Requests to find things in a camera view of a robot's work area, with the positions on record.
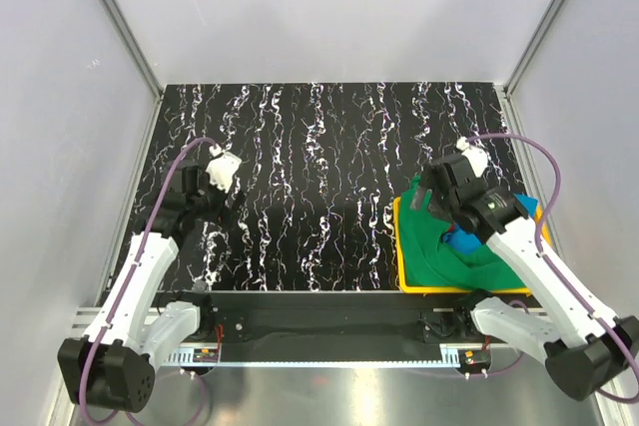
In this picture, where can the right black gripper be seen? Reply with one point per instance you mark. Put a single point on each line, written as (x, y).
(420, 194)

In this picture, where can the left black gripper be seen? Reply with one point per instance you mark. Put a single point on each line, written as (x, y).
(220, 213)

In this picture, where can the green t shirt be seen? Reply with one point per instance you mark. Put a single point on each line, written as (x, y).
(444, 246)

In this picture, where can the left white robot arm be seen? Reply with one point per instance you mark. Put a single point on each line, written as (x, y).
(135, 281)

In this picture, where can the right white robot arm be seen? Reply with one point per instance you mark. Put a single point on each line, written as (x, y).
(473, 236)

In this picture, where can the yellow plastic bin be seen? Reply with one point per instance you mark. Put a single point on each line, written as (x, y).
(407, 284)

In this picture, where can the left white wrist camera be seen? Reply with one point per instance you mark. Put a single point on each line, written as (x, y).
(221, 168)

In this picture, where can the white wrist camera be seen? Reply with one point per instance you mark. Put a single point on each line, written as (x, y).
(221, 168)
(477, 157)

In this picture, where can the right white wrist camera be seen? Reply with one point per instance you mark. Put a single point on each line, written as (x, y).
(477, 157)

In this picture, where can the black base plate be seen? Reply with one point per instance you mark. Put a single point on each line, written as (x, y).
(295, 328)

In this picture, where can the aluminium front rail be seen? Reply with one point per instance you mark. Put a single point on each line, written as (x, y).
(205, 348)

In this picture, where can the left aluminium frame post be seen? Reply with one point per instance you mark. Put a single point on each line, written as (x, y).
(133, 47)

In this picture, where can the aluminium frame post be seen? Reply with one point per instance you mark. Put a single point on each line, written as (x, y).
(133, 47)
(539, 35)

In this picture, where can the right aluminium frame post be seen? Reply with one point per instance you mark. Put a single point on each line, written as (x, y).
(539, 35)

